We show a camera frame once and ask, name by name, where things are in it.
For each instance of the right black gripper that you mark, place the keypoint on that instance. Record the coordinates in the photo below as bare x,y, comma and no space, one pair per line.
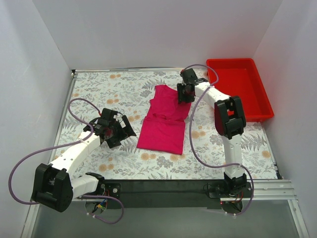
184,95

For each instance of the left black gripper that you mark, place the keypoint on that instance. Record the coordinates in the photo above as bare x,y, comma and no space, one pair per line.
121,134

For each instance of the magenta t shirt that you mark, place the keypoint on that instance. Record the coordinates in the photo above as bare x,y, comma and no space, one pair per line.
163,127

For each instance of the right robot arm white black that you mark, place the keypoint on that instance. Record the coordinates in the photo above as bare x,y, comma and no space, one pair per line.
229,120

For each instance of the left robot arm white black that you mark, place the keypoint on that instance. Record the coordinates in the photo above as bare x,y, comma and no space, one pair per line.
54,185

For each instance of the red plastic bin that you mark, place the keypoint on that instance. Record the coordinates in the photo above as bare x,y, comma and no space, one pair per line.
240,77

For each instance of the floral patterned table mat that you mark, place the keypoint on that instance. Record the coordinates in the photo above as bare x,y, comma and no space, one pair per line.
130,93

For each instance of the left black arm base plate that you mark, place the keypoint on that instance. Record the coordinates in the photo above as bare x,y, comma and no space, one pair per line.
111,189

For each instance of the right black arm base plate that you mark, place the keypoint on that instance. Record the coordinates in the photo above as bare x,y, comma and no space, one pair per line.
219,189

